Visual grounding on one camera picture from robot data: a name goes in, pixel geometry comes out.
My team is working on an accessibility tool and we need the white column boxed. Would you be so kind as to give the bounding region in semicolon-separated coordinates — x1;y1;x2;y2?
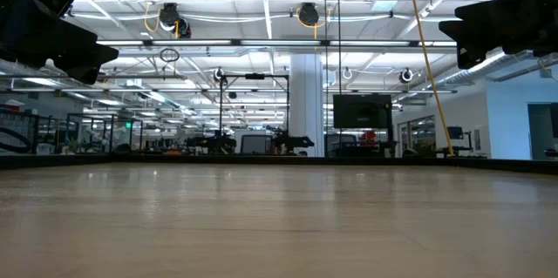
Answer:
289;53;325;157

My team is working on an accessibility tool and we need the yellow hanging cord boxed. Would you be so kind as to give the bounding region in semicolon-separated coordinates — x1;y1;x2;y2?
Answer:
405;0;455;157

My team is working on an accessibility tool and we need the black aluminium table frame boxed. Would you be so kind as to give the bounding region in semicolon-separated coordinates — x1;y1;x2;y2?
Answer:
0;153;558;175

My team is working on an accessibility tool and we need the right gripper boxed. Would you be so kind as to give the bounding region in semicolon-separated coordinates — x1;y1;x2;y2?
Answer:
437;0;558;71

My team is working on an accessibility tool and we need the black monitor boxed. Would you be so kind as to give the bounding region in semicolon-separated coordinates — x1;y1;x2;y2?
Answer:
333;93;393;130

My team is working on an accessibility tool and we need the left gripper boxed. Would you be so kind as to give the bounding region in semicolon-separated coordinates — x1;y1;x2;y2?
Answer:
0;0;120;86

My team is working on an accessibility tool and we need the ceiling light strip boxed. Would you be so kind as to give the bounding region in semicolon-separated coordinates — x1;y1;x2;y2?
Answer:
95;38;457;49

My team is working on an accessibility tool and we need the black hanging cable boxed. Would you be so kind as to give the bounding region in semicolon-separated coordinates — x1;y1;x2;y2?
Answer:
323;0;330;157
335;0;344;157

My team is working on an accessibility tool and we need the ceiling cable reel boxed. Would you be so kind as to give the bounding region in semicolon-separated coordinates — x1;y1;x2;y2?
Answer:
296;2;322;29
158;2;192;39

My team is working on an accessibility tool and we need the black robot station frame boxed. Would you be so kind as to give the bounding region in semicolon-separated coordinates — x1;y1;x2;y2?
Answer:
219;72;291;155

